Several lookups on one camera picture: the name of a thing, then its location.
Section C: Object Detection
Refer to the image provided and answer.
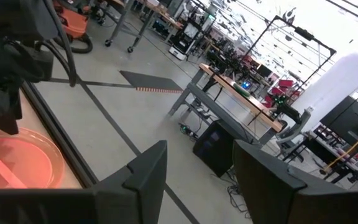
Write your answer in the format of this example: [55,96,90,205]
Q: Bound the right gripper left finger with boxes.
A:
[0,139,168,224]

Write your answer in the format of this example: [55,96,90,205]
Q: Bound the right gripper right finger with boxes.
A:
[232,139,358,224]

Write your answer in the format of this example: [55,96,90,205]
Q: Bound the orange translucent plastic plate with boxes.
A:
[0,119,65,190]

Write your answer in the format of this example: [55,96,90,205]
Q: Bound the black computer tower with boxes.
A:
[192,119,254,178]

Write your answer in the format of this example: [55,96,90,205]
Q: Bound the grey office chair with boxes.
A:
[275,107,312,156]

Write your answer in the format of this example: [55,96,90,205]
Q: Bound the black power strip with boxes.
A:
[178,123,198,141]

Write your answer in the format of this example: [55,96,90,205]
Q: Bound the black monitor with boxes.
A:
[319,95,358,162]

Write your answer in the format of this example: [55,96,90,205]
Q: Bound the orange shop vacuum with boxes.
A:
[53,0,90,40]

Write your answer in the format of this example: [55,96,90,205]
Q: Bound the red storage bins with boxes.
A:
[264,79,301,108]

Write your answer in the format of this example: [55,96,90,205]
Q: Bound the black hazard-striped floor mat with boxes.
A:
[119,70,185,94]

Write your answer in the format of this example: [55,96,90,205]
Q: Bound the white building pillar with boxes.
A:
[290,52,358,131]

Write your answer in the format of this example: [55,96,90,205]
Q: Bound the wooden workbench on casters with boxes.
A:
[104,0,185,54]

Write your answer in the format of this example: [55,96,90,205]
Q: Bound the black and white mobile robot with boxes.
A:
[168,12,218,62]

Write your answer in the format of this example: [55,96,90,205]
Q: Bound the black table frame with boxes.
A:
[22,80,101,189]

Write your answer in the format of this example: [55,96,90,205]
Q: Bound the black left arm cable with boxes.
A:
[34,0,78,88]

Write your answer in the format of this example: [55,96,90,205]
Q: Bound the yellow cable by monitor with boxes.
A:
[320,111,358,174]

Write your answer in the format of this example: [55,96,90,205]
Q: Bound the black vacuum hose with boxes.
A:
[53,32,94,54]

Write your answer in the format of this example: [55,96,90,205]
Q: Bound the wooden table with grey frame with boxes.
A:
[166,63,287,147]

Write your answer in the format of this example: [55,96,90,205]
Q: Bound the black camera frame stand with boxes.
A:
[244,14,337,94]

